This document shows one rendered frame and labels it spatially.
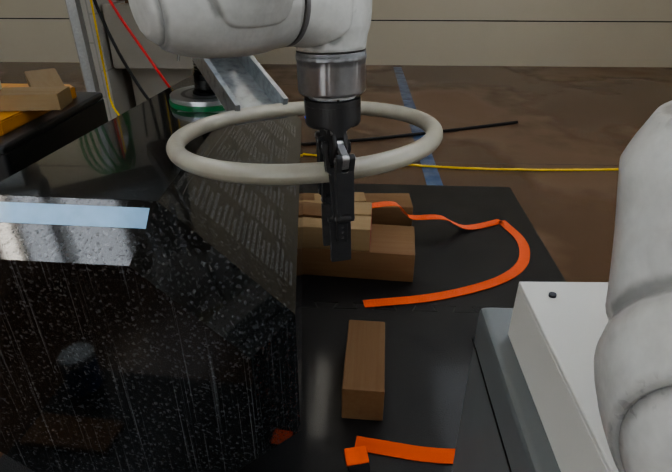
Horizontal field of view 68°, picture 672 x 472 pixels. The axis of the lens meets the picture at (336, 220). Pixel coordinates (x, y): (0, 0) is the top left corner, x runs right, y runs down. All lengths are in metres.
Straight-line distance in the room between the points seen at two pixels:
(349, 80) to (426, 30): 5.57
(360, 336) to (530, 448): 1.13
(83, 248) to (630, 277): 0.86
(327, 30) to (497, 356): 0.42
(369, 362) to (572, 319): 1.03
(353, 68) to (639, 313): 0.47
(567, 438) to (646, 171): 0.31
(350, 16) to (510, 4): 5.75
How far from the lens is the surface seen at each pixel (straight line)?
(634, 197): 0.27
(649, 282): 0.26
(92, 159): 1.18
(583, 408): 0.49
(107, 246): 0.95
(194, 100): 1.46
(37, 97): 1.79
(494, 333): 0.66
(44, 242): 1.01
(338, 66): 0.63
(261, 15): 0.53
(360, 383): 1.49
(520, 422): 0.57
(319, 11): 0.59
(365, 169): 0.71
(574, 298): 0.61
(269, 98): 1.21
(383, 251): 2.02
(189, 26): 0.51
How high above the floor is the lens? 1.22
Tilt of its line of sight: 28 degrees down
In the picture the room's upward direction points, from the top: straight up
